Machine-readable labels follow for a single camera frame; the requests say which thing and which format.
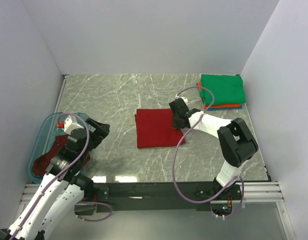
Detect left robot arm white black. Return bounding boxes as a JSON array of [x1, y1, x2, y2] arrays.
[[0, 113, 110, 240]]

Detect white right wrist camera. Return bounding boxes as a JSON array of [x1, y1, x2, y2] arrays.
[[174, 95, 188, 105]]

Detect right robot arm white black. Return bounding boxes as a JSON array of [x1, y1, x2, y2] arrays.
[[169, 98, 259, 200]]

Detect folded blue t shirt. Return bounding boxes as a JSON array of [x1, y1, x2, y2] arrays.
[[195, 83, 244, 111]]

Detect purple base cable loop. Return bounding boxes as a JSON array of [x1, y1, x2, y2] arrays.
[[76, 201, 113, 223]]

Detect clear blue plastic bin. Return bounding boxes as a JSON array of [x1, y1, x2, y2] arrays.
[[25, 111, 91, 185]]

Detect folded orange t shirt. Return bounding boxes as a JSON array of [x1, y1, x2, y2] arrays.
[[196, 81, 241, 110]]

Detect folded green t shirt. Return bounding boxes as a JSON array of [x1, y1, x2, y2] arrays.
[[199, 74, 246, 106]]

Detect dark red t shirt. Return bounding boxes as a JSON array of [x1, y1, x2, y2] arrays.
[[31, 134, 91, 178]]

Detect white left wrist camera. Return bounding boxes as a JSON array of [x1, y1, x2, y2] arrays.
[[57, 115, 83, 135]]

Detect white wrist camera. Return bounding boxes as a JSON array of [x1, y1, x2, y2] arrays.
[[174, 95, 188, 105], [57, 115, 83, 135]]

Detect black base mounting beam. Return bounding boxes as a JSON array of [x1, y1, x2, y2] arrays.
[[82, 181, 242, 211]]

